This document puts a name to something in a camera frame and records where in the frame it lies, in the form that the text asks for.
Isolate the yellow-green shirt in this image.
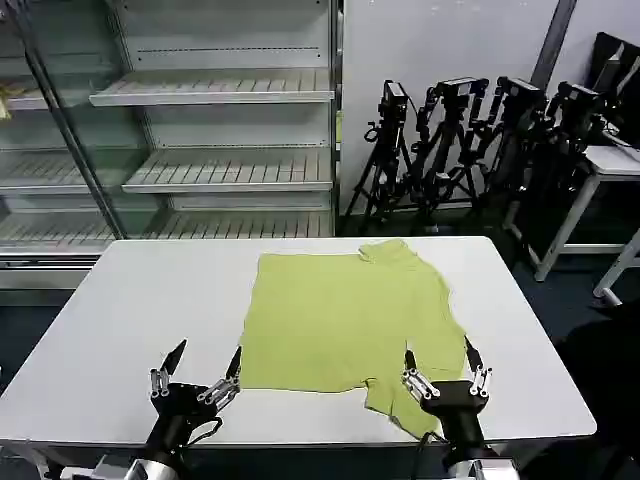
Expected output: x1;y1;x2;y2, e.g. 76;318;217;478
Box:
236;238;472;437

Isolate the glass-door shelf unit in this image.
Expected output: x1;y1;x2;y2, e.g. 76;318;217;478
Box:
0;0;129;292

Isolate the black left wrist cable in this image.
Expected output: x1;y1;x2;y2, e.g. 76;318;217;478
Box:
185;418;224;447

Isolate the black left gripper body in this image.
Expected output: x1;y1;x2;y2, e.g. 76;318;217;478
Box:
143;382;224;464

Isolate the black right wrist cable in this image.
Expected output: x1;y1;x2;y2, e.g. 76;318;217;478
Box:
415;428;449;454

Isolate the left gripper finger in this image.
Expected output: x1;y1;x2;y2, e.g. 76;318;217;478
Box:
196;345;244;405
148;339;189;399

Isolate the black camera tripod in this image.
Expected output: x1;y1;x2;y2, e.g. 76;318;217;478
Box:
343;78;419;232
408;76;494;222
524;81;626;261
477;74;551;236

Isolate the grey wall post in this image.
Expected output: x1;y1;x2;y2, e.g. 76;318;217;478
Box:
531;0;572;92

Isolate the open white shelf unit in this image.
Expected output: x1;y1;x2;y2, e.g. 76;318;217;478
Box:
88;0;345;240

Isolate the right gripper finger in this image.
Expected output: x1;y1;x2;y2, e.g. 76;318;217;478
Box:
463;335;494;398
400;349;442;403

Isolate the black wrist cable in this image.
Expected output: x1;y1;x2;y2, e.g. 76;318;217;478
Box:
185;418;224;447
415;428;449;454

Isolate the white side table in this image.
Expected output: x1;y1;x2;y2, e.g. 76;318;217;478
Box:
502;143;640;282

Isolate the black monitor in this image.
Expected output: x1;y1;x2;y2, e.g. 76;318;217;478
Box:
591;31;640;151

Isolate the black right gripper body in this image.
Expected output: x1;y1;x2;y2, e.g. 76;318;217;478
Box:
418;380;490;459

